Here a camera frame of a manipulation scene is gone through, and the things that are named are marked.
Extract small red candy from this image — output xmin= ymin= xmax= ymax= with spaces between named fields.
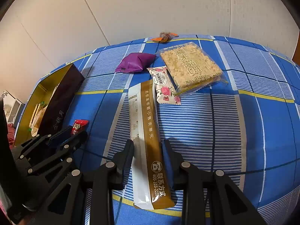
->
xmin=71 ymin=119 xmax=89 ymax=135

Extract long brown white snack bar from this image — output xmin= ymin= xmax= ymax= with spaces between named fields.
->
xmin=128 ymin=80 xmax=175 ymax=210

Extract pink floral snack packet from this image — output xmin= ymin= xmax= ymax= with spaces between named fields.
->
xmin=147 ymin=66 xmax=181 ymax=105

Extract purple snack pouch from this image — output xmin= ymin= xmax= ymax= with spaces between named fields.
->
xmin=115 ymin=52 xmax=156 ymax=73

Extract rice cracker clear pack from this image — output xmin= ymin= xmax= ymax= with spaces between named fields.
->
xmin=158 ymin=42 xmax=228 ymax=95

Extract orange-ended clear candy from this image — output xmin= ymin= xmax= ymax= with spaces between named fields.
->
xmin=151 ymin=32 xmax=178 ymax=43

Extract round pastry brown packet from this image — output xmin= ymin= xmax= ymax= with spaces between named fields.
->
xmin=31 ymin=106 xmax=47 ymax=137

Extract cracker pack with green ends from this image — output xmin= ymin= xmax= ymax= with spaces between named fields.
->
xmin=28 ymin=101 xmax=45 ymax=130

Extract red ruffled fabric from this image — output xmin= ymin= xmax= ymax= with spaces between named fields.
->
xmin=7 ymin=123 xmax=15 ymax=149

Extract white cabinet with picture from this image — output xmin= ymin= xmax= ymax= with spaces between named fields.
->
xmin=1 ymin=90 xmax=24 ymax=129

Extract gold tin box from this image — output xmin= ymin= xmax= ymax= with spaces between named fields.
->
xmin=15 ymin=64 xmax=84 ymax=146

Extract blue plaid tablecloth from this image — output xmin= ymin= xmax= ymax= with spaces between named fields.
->
xmin=56 ymin=34 xmax=299 ymax=224

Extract wooden door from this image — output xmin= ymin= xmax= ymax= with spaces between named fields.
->
xmin=292 ymin=48 xmax=300 ymax=65

